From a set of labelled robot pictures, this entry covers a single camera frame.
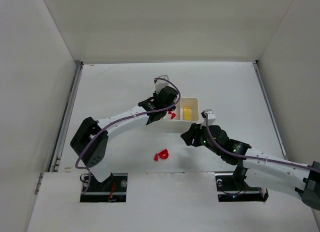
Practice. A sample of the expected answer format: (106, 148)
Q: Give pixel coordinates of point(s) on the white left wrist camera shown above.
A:
(160, 82)

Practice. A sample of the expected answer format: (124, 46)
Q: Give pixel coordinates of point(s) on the aluminium rail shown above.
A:
(64, 125)
(275, 127)

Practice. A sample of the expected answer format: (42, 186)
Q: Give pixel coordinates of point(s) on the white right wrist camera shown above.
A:
(208, 117)

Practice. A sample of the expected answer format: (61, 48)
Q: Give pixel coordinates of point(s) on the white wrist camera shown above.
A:
(208, 117)
(160, 82)

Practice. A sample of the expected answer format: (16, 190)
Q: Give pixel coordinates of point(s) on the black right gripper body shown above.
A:
(194, 135)

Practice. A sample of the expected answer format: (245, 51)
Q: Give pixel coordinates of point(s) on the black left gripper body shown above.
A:
(169, 102)

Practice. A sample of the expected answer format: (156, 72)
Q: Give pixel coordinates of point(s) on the long yellow lego brick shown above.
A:
(187, 116)

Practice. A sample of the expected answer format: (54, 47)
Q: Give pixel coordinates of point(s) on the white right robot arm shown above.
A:
(257, 169)

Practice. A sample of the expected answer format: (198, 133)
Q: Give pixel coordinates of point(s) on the white three-compartment tray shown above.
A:
(179, 120)

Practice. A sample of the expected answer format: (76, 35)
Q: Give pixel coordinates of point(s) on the red lego wing piece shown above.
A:
(172, 115)

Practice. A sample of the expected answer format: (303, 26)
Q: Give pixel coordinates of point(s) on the left aluminium rail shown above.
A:
(64, 125)

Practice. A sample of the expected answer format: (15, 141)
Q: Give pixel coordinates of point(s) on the right aluminium rail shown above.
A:
(275, 127)

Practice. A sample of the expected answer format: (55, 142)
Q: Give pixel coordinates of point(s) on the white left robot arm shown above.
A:
(91, 138)

